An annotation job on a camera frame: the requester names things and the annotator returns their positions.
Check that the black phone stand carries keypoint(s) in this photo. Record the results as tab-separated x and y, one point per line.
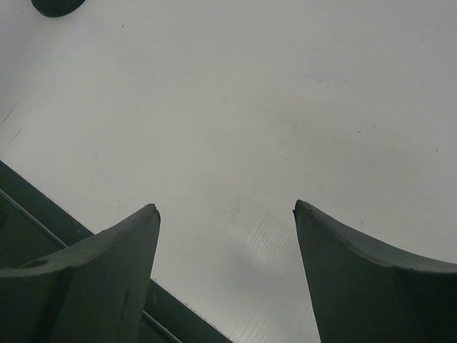
56	8

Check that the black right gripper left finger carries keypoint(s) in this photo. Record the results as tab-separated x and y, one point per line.
92	291

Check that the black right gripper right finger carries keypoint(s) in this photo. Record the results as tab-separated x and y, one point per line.
365	290

